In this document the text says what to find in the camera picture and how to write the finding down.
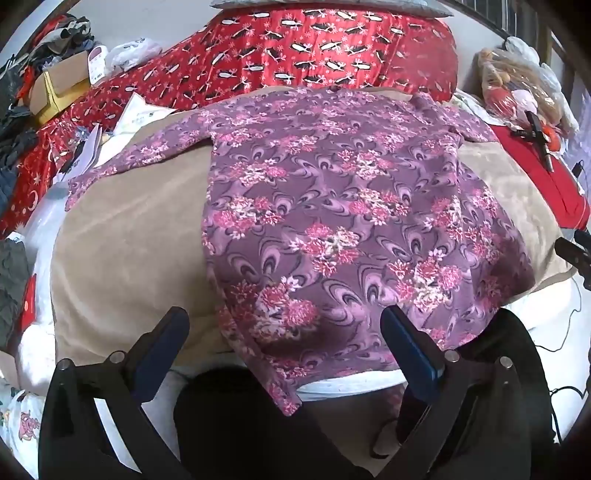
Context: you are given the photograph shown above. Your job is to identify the window railing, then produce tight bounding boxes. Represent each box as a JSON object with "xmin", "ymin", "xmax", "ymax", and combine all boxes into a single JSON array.
[{"xmin": 471, "ymin": 0, "xmax": 573, "ymax": 61}]

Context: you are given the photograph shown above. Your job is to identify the beige blanket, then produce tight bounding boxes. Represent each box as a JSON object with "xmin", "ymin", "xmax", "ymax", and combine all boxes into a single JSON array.
[{"xmin": 50, "ymin": 85, "xmax": 578, "ymax": 370}]

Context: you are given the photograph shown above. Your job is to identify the white papers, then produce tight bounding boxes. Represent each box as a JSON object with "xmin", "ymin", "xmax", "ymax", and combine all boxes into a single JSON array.
[{"xmin": 54, "ymin": 92, "xmax": 177, "ymax": 186}]

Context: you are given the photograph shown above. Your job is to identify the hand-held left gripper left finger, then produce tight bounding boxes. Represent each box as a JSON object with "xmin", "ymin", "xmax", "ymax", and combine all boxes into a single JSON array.
[{"xmin": 39, "ymin": 305, "xmax": 192, "ymax": 480}]

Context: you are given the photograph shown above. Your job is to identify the grey cloth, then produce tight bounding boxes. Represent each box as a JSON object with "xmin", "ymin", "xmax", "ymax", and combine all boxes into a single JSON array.
[{"xmin": 0, "ymin": 239, "xmax": 34, "ymax": 352}]

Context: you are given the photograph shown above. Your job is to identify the black tripod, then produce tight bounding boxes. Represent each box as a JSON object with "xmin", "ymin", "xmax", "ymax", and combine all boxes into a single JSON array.
[{"xmin": 510, "ymin": 111, "xmax": 556, "ymax": 172}]

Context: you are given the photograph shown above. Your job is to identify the white plastic bag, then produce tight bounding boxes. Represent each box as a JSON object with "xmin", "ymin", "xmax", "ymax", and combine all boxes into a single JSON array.
[{"xmin": 106, "ymin": 39, "xmax": 163, "ymax": 73}]

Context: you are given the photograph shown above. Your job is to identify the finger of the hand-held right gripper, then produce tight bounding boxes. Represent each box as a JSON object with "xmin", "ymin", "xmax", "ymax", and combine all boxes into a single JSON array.
[{"xmin": 554, "ymin": 237, "xmax": 591, "ymax": 291}]

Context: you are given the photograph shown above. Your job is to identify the pile of dark clothes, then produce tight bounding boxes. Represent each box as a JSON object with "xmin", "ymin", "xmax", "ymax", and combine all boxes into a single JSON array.
[{"xmin": 0, "ymin": 14, "xmax": 95, "ymax": 222}]

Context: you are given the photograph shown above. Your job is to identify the black cable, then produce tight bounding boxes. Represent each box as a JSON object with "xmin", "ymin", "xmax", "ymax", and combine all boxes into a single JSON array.
[{"xmin": 531, "ymin": 277, "xmax": 588, "ymax": 441}]

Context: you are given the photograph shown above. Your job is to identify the dark cloth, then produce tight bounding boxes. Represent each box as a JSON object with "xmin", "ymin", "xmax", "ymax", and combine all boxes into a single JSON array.
[
  {"xmin": 455, "ymin": 307, "xmax": 560, "ymax": 446},
  {"xmin": 173, "ymin": 367, "xmax": 376, "ymax": 480}
]

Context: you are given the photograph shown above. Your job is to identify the cardboard box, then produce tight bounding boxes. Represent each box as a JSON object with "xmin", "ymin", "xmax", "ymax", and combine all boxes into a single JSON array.
[{"xmin": 28, "ymin": 48, "xmax": 93, "ymax": 125}]

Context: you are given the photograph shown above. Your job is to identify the red printed blanket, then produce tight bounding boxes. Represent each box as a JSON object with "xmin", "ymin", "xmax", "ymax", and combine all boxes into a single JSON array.
[{"xmin": 0, "ymin": 7, "xmax": 459, "ymax": 237}]

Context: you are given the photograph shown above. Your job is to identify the purple floral shirt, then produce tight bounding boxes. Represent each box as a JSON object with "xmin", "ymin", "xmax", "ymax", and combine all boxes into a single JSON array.
[{"xmin": 67, "ymin": 85, "xmax": 537, "ymax": 417}]

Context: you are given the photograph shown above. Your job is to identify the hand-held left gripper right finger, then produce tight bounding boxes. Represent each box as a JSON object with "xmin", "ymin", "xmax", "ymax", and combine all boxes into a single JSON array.
[{"xmin": 376, "ymin": 305, "xmax": 557, "ymax": 480}]

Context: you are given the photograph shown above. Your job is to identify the plain red cloth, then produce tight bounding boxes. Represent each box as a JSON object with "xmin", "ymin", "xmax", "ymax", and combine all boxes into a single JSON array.
[{"xmin": 489, "ymin": 121, "xmax": 585, "ymax": 232}]

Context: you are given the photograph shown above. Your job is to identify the clear bag of toys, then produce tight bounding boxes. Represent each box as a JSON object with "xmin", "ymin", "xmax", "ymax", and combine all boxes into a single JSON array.
[{"xmin": 478, "ymin": 37, "xmax": 579, "ymax": 139}]

